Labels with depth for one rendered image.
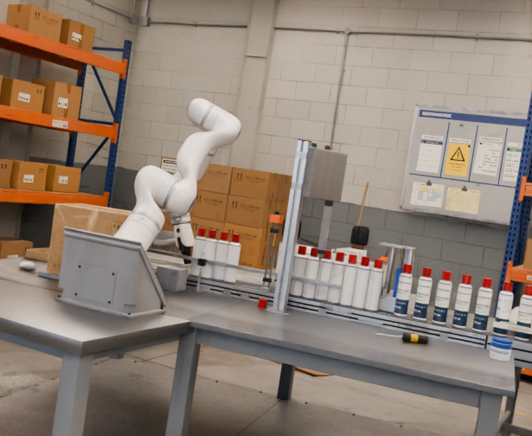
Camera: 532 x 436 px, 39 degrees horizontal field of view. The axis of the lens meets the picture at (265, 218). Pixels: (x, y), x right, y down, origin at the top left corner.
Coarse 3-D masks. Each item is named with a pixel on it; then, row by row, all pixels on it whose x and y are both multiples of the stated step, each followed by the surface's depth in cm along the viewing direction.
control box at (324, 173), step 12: (312, 156) 284; (324, 156) 286; (336, 156) 289; (312, 168) 283; (324, 168) 287; (336, 168) 290; (312, 180) 284; (324, 180) 287; (336, 180) 291; (312, 192) 285; (324, 192) 288; (336, 192) 292
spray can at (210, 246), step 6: (210, 234) 314; (210, 240) 313; (216, 240) 315; (204, 246) 315; (210, 246) 313; (216, 246) 315; (204, 252) 314; (210, 252) 313; (204, 258) 314; (210, 258) 313; (210, 264) 314; (204, 270) 314; (210, 270) 314; (204, 276) 314; (210, 276) 314
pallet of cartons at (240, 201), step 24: (168, 168) 681; (216, 168) 664; (240, 168) 656; (216, 192) 664; (240, 192) 656; (264, 192) 648; (288, 192) 695; (168, 216) 681; (192, 216) 673; (216, 216) 664; (240, 216) 655; (264, 216) 650; (240, 240) 655; (264, 240) 658; (240, 264) 655; (264, 264) 667
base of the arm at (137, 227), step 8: (128, 216) 261; (136, 216) 258; (144, 216) 258; (128, 224) 256; (136, 224) 255; (144, 224) 256; (152, 224) 258; (120, 232) 254; (128, 232) 253; (136, 232) 254; (144, 232) 255; (152, 232) 258; (136, 240) 252; (144, 240) 255; (152, 240) 260; (144, 248) 255
